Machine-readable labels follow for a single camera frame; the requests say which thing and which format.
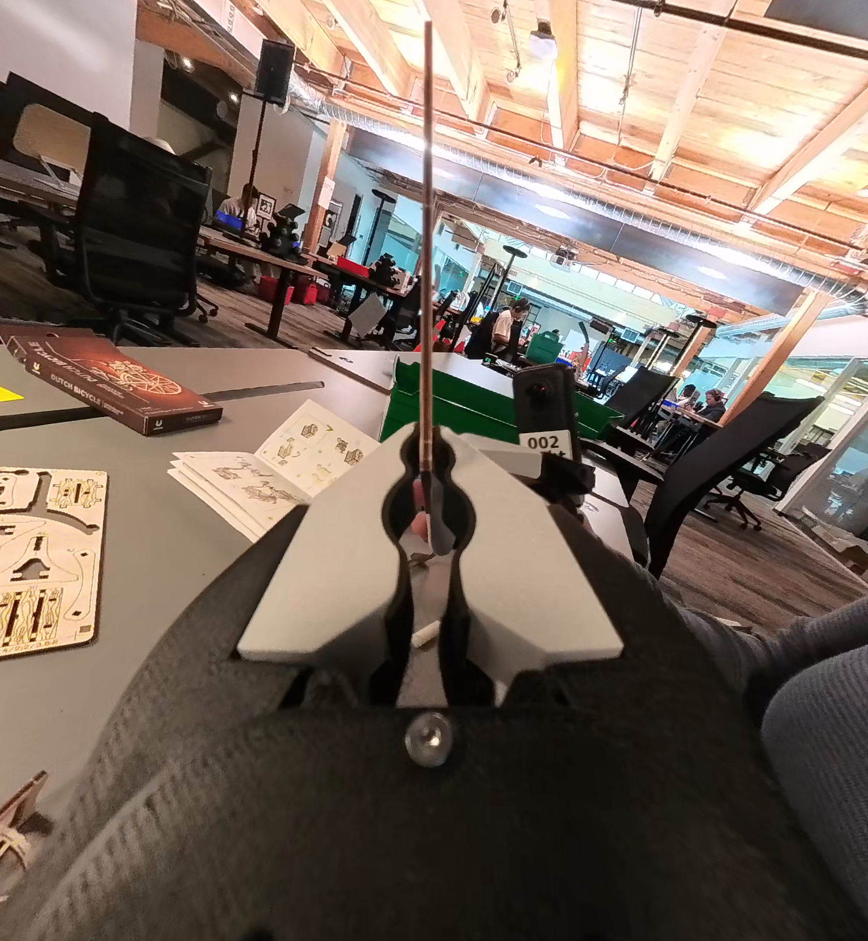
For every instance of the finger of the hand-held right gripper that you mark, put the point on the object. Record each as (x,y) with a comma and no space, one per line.
(441,529)
(515,459)

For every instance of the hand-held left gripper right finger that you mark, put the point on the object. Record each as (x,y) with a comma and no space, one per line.
(529,566)

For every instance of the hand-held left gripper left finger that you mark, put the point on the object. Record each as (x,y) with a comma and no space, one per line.
(331,581)

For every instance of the white instruction booklet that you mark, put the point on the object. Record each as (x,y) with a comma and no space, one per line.
(243,478)

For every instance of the wooden parts sheet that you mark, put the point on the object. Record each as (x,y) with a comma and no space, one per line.
(428,220)
(85,573)

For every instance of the brown model kit box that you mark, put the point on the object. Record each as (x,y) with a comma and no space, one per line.
(111,382)

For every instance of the green plastic bin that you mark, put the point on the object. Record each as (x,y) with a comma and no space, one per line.
(471,401)

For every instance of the small white peg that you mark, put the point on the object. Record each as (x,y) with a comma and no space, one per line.
(425,634)

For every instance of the grey tilted panel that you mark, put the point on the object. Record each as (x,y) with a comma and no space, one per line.
(366,317)

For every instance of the red storage bins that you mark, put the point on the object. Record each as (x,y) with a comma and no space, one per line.
(307,292)

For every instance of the person's grey clothing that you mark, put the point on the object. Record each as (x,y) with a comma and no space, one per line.
(838,794)

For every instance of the black mesh office chair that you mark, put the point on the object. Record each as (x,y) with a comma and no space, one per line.
(140,228)

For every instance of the black speaker on stand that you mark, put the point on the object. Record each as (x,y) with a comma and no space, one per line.
(274,70)

